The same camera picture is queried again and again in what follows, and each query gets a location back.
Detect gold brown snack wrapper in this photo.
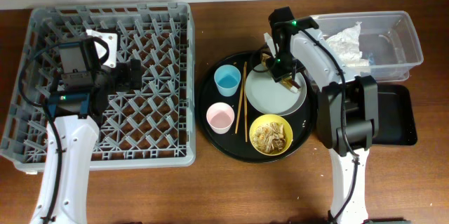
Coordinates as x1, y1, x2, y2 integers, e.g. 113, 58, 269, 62
260, 53, 301, 93

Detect white paper napkin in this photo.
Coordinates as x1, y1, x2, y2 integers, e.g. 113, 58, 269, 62
326, 22, 369, 67

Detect yellow bowl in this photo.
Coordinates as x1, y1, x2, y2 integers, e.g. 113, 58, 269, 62
249, 114, 293, 157

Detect peanut shell food scraps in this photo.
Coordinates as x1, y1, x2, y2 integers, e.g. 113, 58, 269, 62
252, 122, 286, 154

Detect pink plastic cup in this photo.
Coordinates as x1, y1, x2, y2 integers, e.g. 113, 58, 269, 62
206, 103, 235, 134

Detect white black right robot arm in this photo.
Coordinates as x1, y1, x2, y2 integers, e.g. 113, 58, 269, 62
267, 7, 379, 223

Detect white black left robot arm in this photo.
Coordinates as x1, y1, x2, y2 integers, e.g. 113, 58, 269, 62
31, 29, 142, 223

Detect grey plastic dishwasher rack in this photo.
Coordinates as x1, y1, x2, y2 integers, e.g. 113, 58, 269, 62
1, 3, 196, 174

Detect clear plastic waste bin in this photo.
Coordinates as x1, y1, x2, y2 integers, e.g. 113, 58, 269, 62
312, 11, 424, 82

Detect black rectangular waste tray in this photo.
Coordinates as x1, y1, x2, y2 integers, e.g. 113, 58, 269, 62
316, 81, 419, 147

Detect grey round plate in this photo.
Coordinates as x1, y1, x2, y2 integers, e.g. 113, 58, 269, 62
246, 70, 307, 116

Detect right wooden chopstick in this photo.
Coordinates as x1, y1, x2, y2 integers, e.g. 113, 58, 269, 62
243, 76, 248, 143

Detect wooden chopstick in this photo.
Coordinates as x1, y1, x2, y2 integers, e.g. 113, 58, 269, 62
243, 76, 248, 143
234, 62, 247, 134

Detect left wooden chopstick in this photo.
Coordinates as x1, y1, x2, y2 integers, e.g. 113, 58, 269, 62
234, 62, 247, 134

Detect light blue plastic cup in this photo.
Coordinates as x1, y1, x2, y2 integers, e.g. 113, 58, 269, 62
214, 65, 241, 97

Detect round black serving tray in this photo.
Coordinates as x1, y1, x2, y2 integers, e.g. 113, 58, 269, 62
195, 51, 318, 163

